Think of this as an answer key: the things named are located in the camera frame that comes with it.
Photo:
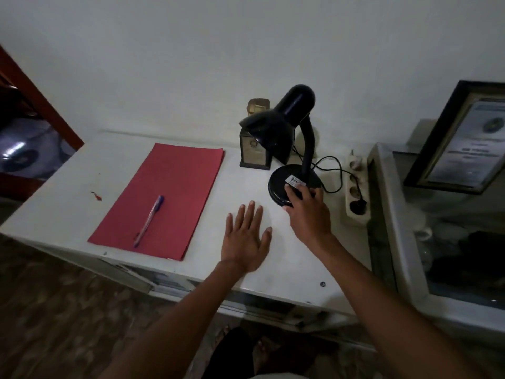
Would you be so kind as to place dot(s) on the person's right hand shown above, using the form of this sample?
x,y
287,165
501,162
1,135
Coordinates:
x,y
309,219

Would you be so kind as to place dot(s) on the person's left hand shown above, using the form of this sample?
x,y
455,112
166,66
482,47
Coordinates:
x,y
242,248

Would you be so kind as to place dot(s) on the person's right thumb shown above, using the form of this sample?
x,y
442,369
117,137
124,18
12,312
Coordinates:
x,y
289,209

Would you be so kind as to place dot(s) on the person's left middle finger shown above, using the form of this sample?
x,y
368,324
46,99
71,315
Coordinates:
x,y
248,216

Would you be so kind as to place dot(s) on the person's left thumb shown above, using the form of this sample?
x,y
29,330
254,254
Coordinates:
x,y
266,240

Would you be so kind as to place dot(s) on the person's left little finger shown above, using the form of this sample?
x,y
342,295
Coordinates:
x,y
229,226

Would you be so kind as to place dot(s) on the black desk lamp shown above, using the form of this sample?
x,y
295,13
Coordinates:
x,y
292,104

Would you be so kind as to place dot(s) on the person's right forearm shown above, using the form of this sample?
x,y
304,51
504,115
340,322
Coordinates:
x,y
378,311

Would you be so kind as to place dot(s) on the person's left forearm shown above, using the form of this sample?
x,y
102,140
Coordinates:
x,y
181,323

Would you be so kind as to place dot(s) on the small brown desk clock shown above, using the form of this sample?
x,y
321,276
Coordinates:
x,y
252,155

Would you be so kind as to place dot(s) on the white power strip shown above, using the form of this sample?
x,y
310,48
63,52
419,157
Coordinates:
x,y
352,217

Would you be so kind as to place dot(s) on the red paper folder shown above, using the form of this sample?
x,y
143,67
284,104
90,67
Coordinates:
x,y
173,181

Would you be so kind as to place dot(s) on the purple pen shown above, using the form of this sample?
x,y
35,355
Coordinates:
x,y
148,221

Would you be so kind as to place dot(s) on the white desk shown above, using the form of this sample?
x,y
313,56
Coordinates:
x,y
134,274

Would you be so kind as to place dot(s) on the white glass display cabinet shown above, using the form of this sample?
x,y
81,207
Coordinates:
x,y
402,240

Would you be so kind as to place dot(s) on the person's leg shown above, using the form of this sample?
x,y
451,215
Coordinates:
x,y
229,359

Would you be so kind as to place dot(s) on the white cup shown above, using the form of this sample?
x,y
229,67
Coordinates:
x,y
424,234

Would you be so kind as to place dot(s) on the black framed certificate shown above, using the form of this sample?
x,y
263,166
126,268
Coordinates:
x,y
469,153

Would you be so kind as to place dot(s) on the red wooden shelf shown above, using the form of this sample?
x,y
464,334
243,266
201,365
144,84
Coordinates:
x,y
51,118

